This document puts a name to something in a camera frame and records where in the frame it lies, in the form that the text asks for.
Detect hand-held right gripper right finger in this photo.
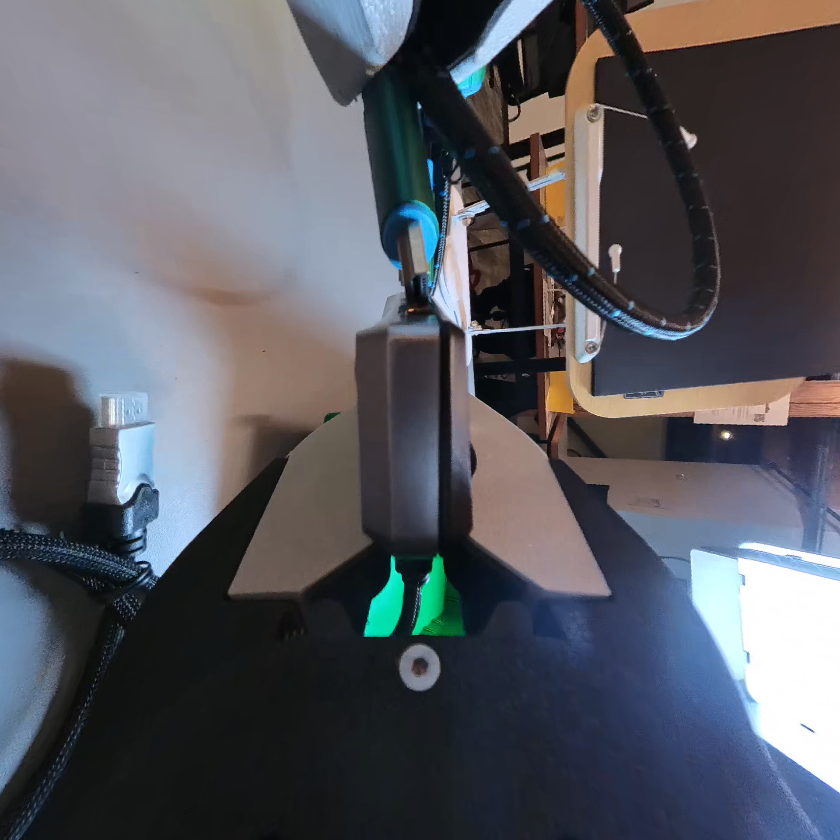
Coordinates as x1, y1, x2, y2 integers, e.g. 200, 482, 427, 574
468, 392, 613, 599

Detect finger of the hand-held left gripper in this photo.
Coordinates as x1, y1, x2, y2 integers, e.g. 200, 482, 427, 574
287, 0, 427, 107
449, 0, 555, 76

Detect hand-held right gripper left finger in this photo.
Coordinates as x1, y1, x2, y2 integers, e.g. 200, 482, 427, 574
228, 419, 361, 601

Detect braided hdmi cable green plugs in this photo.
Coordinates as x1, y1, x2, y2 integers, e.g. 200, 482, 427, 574
363, 0, 723, 342

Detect green plastic bin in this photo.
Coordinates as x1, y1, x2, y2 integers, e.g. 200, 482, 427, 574
322, 412, 466, 637

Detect silver hdmi switch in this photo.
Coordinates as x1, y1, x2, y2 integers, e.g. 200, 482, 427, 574
354, 295, 475, 560

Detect white board stand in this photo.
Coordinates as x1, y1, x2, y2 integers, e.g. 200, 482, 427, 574
456, 105, 698, 365

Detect bright window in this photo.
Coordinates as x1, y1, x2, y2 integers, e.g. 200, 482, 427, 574
689, 541, 840, 791

